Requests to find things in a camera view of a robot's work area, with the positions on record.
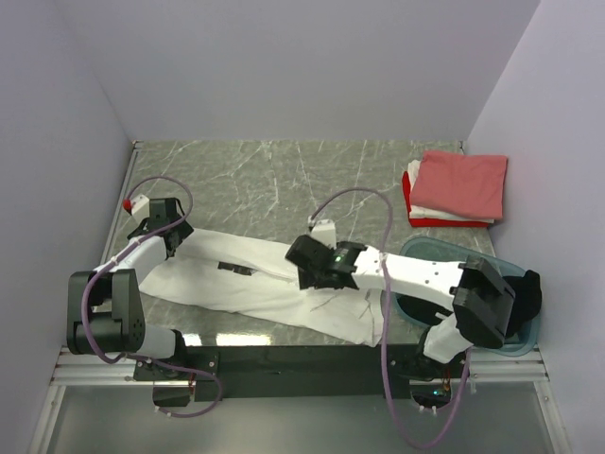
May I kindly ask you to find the white printed t-shirt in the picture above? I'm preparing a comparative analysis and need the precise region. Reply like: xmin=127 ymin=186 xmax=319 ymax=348
xmin=139 ymin=229 xmax=384 ymax=346

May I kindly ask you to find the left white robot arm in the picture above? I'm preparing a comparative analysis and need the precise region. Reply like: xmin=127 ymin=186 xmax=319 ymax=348
xmin=66 ymin=196 xmax=194 ymax=380

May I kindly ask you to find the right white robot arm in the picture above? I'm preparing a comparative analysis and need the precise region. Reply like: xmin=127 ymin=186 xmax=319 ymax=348
xmin=285 ymin=235 xmax=515 ymax=380

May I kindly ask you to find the folded red t-shirt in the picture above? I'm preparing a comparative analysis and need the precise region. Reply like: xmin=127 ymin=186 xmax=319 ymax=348
xmin=402 ymin=172 xmax=493 ymax=228

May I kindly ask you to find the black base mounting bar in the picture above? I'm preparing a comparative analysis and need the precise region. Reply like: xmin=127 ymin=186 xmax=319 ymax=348
xmin=132 ymin=343 xmax=455 ymax=410

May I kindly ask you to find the folded pink t-shirt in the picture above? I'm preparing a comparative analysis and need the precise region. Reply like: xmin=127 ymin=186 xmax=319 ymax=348
xmin=410 ymin=149 xmax=508 ymax=222

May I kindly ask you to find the black t-shirt in basket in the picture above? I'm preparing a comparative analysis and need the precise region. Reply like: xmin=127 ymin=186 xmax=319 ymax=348
xmin=396 ymin=270 xmax=543 ymax=340

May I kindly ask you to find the teal plastic basket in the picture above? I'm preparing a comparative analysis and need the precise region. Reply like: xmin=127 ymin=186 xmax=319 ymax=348
xmin=393 ymin=236 xmax=540 ymax=357

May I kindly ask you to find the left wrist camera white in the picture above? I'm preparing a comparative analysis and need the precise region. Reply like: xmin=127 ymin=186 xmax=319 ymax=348
xmin=122 ymin=195 xmax=150 ymax=225

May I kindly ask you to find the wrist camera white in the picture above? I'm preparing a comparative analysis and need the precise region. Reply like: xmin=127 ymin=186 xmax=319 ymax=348
xmin=122 ymin=195 xmax=150 ymax=225
xmin=307 ymin=217 xmax=337 ymax=249

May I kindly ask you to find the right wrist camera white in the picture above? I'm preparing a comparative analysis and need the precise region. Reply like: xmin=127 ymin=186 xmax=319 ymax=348
xmin=307 ymin=217 xmax=337 ymax=249

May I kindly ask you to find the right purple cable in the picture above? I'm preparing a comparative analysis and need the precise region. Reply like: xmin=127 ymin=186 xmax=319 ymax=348
xmin=309 ymin=187 xmax=472 ymax=449

